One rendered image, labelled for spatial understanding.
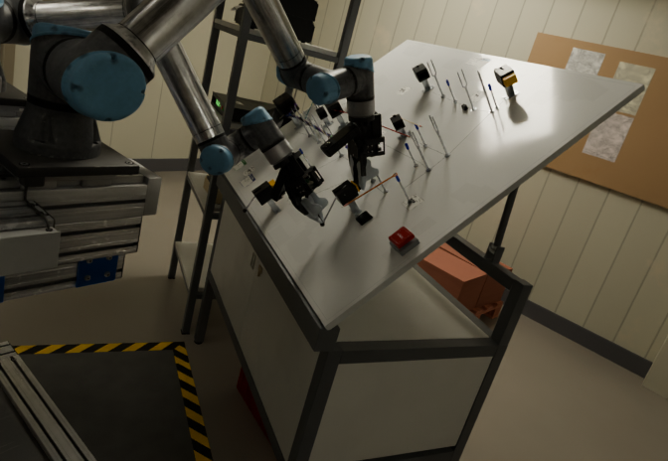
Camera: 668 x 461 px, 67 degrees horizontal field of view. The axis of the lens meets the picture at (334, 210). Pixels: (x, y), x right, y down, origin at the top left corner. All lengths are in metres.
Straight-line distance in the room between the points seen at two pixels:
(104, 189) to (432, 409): 1.08
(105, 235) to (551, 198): 3.23
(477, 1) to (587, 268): 2.11
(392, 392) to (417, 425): 0.19
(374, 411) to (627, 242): 2.68
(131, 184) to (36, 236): 0.27
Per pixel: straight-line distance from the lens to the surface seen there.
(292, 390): 1.47
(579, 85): 1.62
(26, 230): 0.98
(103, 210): 1.14
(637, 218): 3.81
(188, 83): 1.28
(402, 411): 1.54
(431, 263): 3.24
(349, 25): 2.34
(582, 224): 3.87
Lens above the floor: 1.48
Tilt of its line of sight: 17 degrees down
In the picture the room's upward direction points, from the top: 15 degrees clockwise
